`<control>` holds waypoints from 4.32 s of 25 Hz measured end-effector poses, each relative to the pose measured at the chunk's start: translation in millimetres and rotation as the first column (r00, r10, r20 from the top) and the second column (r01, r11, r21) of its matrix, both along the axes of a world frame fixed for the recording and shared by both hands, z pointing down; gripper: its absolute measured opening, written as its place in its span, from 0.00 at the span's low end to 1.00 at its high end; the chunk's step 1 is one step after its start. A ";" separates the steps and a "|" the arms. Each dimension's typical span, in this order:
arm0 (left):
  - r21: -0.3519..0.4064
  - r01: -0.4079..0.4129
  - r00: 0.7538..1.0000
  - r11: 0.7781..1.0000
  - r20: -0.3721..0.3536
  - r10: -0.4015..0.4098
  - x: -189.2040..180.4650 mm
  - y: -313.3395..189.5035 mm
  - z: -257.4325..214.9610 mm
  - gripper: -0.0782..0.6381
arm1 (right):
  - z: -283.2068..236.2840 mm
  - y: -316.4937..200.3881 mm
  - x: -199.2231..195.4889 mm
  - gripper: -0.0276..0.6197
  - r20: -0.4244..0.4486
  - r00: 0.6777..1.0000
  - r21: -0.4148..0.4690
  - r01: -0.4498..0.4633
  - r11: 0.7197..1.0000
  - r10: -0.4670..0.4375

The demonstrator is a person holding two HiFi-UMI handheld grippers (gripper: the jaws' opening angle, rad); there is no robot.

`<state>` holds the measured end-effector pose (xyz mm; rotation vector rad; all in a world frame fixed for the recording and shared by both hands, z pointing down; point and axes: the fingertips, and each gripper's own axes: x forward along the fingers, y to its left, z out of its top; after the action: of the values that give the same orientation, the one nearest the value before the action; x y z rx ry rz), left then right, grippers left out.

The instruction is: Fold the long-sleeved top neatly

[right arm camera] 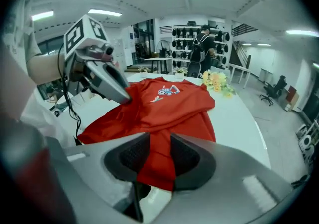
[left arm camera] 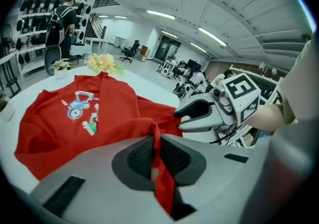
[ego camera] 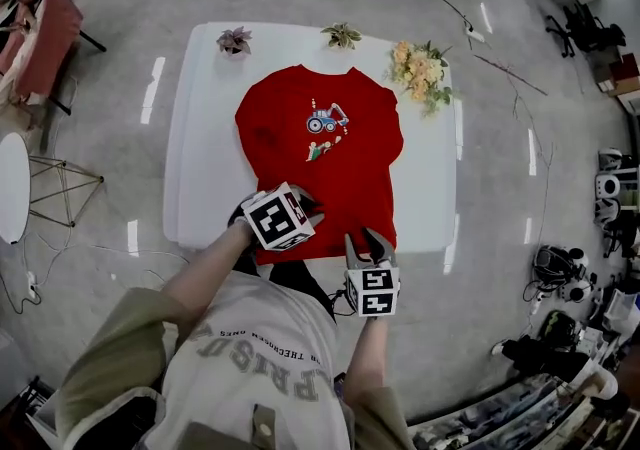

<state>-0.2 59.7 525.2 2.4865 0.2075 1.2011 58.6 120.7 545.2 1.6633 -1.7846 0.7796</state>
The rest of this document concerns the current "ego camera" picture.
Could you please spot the green-leaved potted plant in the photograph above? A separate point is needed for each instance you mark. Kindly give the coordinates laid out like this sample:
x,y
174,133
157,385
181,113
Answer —
x,y
342,35

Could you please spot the person's beige printed shirt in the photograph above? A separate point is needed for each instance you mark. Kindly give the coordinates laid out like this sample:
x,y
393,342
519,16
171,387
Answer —
x,y
235,368

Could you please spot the black bag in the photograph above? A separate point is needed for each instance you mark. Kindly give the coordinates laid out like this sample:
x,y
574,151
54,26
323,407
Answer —
x,y
556,329

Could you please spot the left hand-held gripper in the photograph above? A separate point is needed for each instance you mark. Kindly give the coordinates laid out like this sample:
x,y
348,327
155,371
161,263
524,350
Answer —
x,y
276,221

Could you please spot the white headset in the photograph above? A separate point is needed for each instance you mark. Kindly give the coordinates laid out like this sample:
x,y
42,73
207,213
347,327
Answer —
x,y
610,159
606,211
607,186

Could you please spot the round white side table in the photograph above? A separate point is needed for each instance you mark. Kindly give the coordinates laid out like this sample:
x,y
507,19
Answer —
x,y
14,188

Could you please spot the pink chair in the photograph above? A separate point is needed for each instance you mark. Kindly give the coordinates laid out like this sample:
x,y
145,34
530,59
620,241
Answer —
x,y
47,38

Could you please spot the red long-sleeved top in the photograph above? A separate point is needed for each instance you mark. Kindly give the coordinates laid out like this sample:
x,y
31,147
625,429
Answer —
x,y
300,158

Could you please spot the person's right forearm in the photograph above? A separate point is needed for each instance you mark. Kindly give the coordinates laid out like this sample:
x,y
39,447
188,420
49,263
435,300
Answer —
x,y
369,358

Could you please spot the black office chair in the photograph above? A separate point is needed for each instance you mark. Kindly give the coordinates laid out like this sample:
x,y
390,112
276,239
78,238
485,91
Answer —
x,y
582,30

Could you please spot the white power strip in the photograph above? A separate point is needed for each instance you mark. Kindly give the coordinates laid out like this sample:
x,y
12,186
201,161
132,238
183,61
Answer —
x,y
476,33
31,285

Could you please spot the cardboard box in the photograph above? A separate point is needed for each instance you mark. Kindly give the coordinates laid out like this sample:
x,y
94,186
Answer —
x,y
622,75

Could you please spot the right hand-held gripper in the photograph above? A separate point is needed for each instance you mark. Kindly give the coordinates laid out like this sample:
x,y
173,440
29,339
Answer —
x,y
374,290

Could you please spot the person's left forearm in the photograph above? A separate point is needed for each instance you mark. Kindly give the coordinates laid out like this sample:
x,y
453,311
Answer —
x,y
210,270

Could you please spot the purple-leaved potted plant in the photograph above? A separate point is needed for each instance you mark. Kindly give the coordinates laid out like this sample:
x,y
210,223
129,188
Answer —
x,y
234,41

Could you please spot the bare thin branch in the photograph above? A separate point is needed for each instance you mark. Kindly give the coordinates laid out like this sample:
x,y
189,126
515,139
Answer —
x,y
510,73

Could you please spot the yellow flower bouquet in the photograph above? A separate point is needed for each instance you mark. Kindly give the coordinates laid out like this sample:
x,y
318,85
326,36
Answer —
x,y
420,73

